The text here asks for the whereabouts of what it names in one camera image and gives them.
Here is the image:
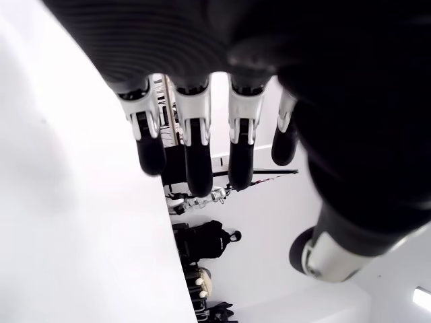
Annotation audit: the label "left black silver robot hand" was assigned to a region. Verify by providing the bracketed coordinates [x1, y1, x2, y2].
[42, 0, 431, 283]

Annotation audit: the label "black long pole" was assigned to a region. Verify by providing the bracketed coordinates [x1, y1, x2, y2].
[210, 168, 300, 178]

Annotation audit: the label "black cabinet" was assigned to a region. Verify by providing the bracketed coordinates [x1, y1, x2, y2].
[161, 144, 189, 186]

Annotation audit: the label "white humanoid robot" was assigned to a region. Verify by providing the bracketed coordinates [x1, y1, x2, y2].
[166, 186, 227, 215]

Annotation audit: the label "beige plush toy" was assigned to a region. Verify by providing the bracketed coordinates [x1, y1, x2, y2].
[196, 267, 213, 299]

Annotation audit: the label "white ceiling light panel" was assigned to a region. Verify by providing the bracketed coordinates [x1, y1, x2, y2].
[412, 286, 431, 306]

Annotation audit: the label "black folded chairs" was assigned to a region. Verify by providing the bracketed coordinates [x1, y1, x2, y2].
[201, 301, 235, 323]

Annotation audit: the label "wire shelf rack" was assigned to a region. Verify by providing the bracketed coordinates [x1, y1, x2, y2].
[153, 74, 179, 147]

